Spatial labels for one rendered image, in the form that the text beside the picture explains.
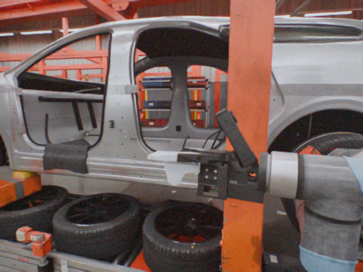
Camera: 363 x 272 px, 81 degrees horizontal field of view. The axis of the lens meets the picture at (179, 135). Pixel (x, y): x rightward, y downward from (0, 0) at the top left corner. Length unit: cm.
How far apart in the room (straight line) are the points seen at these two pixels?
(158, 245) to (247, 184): 111
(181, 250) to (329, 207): 110
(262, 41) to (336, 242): 71
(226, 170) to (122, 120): 135
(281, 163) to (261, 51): 61
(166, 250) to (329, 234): 112
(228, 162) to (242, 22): 66
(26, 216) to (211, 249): 144
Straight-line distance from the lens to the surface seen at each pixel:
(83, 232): 169
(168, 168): 38
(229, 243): 108
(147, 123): 528
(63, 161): 202
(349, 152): 128
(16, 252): 196
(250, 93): 90
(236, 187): 40
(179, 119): 327
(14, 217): 215
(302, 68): 147
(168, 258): 145
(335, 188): 38
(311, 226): 42
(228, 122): 39
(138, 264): 170
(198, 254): 141
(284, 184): 37
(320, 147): 133
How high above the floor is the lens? 133
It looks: 8 degrees down
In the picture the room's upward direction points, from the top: straight up
